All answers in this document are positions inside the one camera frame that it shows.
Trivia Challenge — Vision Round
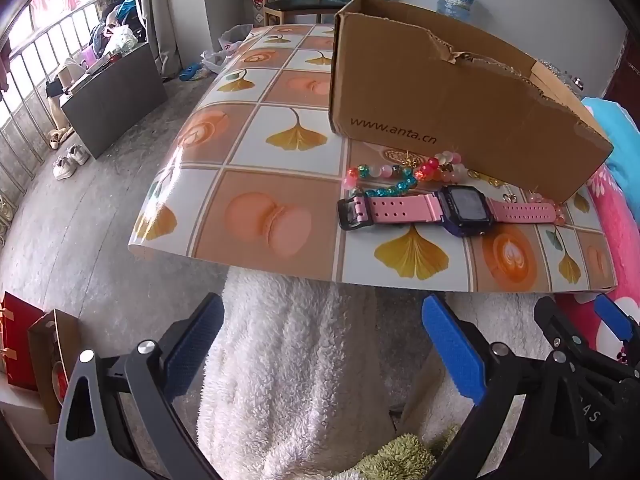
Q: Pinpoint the pink strap smartwatch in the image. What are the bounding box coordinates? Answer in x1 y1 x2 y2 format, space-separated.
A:
337 185 559 237

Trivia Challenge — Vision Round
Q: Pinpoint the multicolour bead bracelet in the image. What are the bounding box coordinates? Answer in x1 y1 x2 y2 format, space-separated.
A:
344 156 442 198

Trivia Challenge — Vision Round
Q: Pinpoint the gold pendant charm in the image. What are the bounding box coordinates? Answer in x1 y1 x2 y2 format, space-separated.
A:
381 148 426 168

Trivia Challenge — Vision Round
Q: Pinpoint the brown paper bag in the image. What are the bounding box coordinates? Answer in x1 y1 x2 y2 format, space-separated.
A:
27 309 81 425

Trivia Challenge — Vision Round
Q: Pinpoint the pink floral blanket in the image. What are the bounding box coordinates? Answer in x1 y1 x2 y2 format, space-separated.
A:
555 167 639 361

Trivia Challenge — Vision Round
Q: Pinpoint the red gift bag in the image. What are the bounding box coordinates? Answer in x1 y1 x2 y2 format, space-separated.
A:
1 292 44 391

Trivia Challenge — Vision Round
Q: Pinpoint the blue pillow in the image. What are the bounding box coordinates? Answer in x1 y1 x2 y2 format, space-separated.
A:
582 98 640 221

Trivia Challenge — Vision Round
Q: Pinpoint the white shoe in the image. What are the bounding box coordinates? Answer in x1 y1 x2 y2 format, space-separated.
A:
67 144 90 166
52 156 77 181

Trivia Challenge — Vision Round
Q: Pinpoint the patterned tablecloth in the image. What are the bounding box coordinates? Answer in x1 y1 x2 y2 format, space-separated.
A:
128 24 616 292

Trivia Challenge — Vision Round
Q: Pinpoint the brown cardboard box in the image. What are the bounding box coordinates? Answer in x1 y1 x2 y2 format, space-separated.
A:
329 0 613 203

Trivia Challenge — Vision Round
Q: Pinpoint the dark grey cabinet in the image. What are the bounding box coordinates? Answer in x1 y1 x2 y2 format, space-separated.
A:
62 44 167 158

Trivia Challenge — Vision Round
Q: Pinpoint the blue water bottle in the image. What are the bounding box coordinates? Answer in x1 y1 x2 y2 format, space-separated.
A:
437 0 475 22

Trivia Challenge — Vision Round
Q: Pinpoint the white plastic bag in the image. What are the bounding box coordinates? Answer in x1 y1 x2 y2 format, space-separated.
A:
201 24 253 74

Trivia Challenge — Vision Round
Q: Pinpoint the grey curtain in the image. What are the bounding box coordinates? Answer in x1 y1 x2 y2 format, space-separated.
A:
136 0 181 79

